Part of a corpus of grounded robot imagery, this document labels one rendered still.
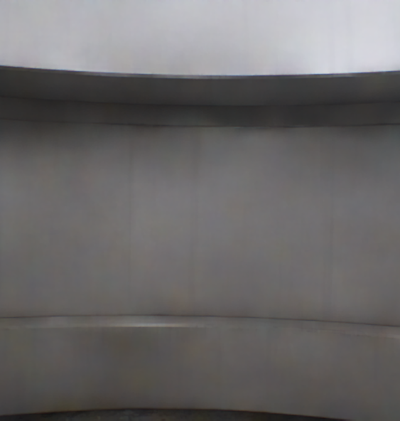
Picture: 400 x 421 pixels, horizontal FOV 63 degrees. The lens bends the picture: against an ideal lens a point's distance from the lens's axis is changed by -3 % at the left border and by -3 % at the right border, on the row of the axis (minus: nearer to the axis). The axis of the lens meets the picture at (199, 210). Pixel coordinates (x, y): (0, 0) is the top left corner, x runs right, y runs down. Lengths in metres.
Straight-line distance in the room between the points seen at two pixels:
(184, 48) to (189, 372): 0.39
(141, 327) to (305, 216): 0.26
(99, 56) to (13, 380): 0.40
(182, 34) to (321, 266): 0.34
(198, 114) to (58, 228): 0.25
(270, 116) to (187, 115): 0.11
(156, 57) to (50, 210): 0.24
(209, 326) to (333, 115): 0.32
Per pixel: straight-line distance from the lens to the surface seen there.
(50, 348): 0.48
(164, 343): 0.46
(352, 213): 0.48
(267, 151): 0.47
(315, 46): 0.42
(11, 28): 0.44
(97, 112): 0.49
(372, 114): 0.50
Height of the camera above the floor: 0.26
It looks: level
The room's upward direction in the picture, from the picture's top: 1 degrees clockwise
